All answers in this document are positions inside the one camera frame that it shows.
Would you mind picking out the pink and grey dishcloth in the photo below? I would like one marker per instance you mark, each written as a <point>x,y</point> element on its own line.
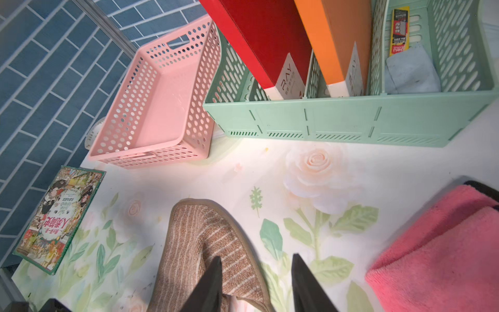
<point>447,260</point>

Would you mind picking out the orange folder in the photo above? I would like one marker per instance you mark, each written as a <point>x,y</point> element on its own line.
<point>340,35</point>

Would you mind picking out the yellow packet in organizer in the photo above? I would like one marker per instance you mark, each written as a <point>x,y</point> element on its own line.
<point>399,41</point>

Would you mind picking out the left illustrated picture book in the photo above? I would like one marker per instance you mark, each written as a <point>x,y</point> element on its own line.
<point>58,216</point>

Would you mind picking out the light blue cloth in organizer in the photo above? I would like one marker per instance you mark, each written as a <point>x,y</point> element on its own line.
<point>411,72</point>

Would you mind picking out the clear tape roll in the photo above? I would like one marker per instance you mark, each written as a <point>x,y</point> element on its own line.
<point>93,133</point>

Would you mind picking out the red folder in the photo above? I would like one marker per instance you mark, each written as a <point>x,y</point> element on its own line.
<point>270,38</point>

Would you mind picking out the brown striped dishcloth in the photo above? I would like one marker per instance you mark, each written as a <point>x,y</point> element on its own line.
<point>200,230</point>

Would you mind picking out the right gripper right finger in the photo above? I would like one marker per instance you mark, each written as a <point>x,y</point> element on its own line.
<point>308,295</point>

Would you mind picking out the pink plastic basket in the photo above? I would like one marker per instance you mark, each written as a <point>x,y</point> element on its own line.
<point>157,116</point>

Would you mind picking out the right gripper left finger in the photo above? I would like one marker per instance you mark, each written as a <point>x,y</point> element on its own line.
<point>207,295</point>

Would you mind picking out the green file organizer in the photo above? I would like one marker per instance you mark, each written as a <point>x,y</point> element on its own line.
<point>452,34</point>

